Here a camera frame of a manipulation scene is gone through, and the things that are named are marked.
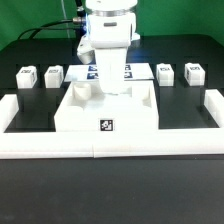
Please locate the white square table top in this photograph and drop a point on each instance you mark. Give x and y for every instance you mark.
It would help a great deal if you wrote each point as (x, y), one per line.
(85, 108)

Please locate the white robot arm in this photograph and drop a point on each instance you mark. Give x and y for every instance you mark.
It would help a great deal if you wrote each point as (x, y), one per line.
(111, 27)

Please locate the white sheet with AprilTags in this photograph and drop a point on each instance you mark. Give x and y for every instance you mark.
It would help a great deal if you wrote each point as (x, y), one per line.
(133, 71)

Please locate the white U-shaped obstacle fence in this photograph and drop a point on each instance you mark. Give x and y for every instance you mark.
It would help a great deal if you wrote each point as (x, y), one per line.
(205, 141)

